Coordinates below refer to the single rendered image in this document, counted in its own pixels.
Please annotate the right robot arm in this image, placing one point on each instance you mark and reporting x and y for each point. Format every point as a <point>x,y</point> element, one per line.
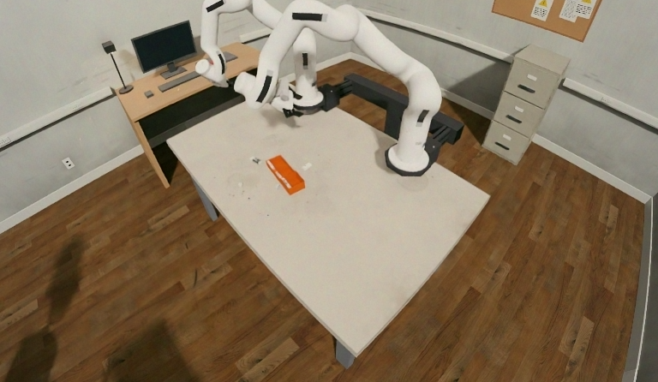
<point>304,48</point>

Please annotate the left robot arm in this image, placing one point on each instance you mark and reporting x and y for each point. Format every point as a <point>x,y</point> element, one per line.
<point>342,24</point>

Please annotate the orange open-top bin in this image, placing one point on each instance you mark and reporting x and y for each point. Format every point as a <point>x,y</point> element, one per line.
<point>290,180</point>

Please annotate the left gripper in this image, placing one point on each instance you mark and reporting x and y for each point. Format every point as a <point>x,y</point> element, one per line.
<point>286,105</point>

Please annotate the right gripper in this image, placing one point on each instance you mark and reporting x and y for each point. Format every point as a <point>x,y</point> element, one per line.
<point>224,83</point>

